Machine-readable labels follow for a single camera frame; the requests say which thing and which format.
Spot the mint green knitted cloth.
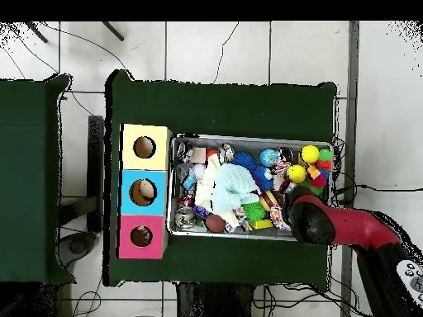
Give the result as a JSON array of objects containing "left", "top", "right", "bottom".
[{"left": 211, "top": 163, "right": 261, "bottom": 214}]

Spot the wooden box with three holes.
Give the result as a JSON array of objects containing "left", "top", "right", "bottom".
[{"left": 115, "top": 122, "right": 173, "bottom": 260}]

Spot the yellow tennis ball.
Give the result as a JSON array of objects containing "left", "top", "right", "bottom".
[{"left": 286, "top": 163, "right": 307, "bottom": 184}]

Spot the blue spiky toy with eyes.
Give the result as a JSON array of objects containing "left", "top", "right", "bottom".
[{"left": 253, "top": 164, "right": 275, "bottom": 192}]

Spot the polka dot patterned cloth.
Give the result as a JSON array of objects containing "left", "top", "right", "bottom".
[{"left": 269, "top": 202, "right": 292, "bottom": 232}]

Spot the globe print ball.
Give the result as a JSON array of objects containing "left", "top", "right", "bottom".
[{"left": 259, "top": 147, "right": 279, "bottom": 167}]

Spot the blue spiky ball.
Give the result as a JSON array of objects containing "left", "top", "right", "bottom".
[{"left": 231, "top": 151, "right": 258, "bottom": 173}]

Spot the brown toy football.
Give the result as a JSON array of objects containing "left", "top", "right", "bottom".
[{"left": 203, "top": 214, "right": 227, "bottom": 234}]

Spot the cream knitted cloth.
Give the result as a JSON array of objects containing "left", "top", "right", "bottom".
[{"left": 193, "top": 153, "right": 240, "bottom": 229}]

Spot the dark green tablecloth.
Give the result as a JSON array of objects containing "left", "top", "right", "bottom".
[
  {"left": 0, "top": 73, "right": 76, "bottom": 286},
  {"left": 102, "top": 69, "right": 338, "bottom": 291}
]

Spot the black upright panel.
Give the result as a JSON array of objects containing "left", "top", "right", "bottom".
[{"left": 87, "top": 115, "right": 105, "bottom": 232}]

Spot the grey stand base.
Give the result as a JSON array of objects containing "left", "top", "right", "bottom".
[{"left": 58, "top": 230, "right": 98, "bottom": 268}]

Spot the black stand leg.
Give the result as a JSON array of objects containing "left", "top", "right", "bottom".
[
  {"left": 102, "top": 21, "right": 125, "bottom": 42},
  {"left": 26, "top": 21, "right": 49, "bottom": 44}
]

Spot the shallow wire mesh bin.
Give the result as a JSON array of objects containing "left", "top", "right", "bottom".
[{"left": 166, "top": 133, "right": 333, "bottom": 241}]

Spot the thin black cable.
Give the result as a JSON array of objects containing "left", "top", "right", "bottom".
[
  {"left": 335, "top": 183, "right": 423, "bottom": 194},
  {"left": 212, "top": 21, "right": 240, "bottom": 84}
]

